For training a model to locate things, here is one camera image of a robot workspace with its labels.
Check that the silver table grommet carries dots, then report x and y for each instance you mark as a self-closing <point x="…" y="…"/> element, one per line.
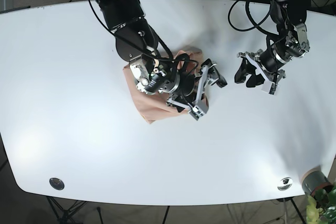
<point x="56" y="183"/>
<point x="285" y="184"/>

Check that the grey plant pot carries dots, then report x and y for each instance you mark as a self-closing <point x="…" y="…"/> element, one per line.
<point x="313" y="180"/>

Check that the right silver table grommet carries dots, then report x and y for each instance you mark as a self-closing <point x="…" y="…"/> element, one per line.
<point x="285" y="184"/>

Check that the peach T-shirt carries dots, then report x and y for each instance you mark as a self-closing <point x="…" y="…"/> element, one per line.
<point x="153" y="107"/>

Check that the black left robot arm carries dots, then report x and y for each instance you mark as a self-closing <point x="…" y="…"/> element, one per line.
<point x="283" y="13"/>

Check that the left silver table grommet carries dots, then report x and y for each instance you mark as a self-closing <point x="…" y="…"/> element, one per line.
<point x="56" y="183"/>

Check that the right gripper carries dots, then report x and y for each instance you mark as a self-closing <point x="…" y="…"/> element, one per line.
<point x="177" y="78"/>

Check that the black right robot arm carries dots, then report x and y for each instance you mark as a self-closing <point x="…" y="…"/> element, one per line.
<point x="134" y="37"/>

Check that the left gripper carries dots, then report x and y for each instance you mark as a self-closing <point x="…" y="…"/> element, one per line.
<point x="290" y="43"/>

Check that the green potted plant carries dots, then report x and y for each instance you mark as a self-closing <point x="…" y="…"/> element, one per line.
<point x="321" y="207"/>

